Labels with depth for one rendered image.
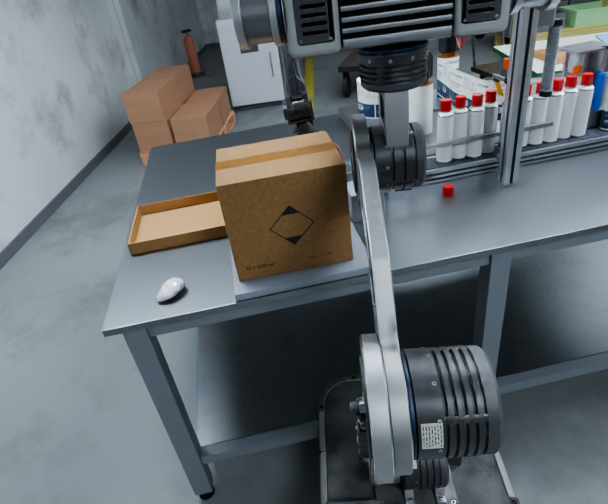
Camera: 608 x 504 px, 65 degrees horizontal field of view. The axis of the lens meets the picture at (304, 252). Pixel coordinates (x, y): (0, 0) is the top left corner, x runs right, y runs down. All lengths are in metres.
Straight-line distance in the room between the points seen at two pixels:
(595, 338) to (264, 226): 1.35
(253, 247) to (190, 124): 3.34
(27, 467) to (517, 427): 1.85
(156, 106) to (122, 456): 3.11
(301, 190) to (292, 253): 0.17
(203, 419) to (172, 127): 3.18
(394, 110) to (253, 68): 4.68
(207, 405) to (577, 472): 1.26
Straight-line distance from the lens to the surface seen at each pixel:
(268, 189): 1.11
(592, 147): 1.92
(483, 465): 1.58
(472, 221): 1.44
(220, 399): 1.82
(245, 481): 1.87
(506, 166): 1.61
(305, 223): 1.16
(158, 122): 4.52
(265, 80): 5.64
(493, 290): 1.46
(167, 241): 1.49
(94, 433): 2.23
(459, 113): 1.64
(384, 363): 0.77
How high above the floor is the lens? 1.56
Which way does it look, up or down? 33 degrees down
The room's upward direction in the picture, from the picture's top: 9 degrees counter-clockwise
